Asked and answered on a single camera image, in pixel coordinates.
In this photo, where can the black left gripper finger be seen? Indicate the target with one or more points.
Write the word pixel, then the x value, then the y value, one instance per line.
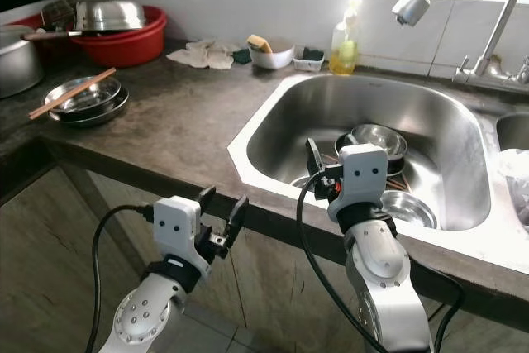
pixel 238 214
pixel 207 194

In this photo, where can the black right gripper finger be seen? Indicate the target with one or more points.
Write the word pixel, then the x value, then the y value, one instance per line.
pixel 314 159

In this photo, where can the large stainless steel bowl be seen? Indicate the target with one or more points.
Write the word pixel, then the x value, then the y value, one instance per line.
pixel 376 134

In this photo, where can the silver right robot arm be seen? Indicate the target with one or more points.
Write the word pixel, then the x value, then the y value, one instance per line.
pixel 380 279

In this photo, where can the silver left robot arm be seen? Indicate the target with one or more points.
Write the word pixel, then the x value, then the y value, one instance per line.
pixel 140 320

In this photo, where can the stainless steel kitchen sink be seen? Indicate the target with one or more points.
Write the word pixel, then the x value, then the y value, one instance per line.
pixel 339 101

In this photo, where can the small stainless steel bowl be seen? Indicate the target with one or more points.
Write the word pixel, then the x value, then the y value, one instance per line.
pixel 300 182
pixel 413 208

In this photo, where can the dark brown wet chopstick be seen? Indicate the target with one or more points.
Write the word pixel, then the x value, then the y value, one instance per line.
pixel 395 183

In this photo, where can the wood grain base cabinet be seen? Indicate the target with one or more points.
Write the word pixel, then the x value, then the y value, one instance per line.
pixel 289 287

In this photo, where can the small clear plastic tray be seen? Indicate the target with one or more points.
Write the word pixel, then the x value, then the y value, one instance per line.
pixel 307 64

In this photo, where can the dark green scouring pad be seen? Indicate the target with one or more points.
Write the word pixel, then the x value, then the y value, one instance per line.
pixel 311 53
pixel 240 56

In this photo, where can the yellow dish soap bottle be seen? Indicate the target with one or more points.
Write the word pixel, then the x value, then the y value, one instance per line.
pixel 343 55

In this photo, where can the white ceramic bowl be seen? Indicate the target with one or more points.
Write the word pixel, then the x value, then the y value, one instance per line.
pixel 277 55

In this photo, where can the yellow sponge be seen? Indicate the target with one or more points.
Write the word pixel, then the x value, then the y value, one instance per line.
pixel 258 42

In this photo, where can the white dish cloth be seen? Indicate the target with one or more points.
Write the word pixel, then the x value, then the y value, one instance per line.
pixel 202 55

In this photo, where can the light brown wooden chopstick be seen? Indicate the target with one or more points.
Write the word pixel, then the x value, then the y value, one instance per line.
pixel 70 93
pixel 73 97

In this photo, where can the red plastic basin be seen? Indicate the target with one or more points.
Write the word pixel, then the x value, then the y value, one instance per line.
pixel 124 49

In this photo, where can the clear plastic bag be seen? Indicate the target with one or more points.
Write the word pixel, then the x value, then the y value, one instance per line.
pixel 517 188

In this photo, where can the stainless steel domed lid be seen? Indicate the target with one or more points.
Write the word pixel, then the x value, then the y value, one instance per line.
pixel 107 16

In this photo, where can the large steel cooking pot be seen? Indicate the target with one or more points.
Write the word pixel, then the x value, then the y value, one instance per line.
pixel 16 64

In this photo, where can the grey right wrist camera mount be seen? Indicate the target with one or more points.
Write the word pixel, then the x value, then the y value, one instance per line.
pixel 362 175

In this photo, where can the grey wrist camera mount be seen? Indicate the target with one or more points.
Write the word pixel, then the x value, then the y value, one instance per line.
pixel 362 175
pixel 175 229

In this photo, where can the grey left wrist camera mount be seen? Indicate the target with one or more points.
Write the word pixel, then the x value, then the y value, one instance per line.
pixel 175 229

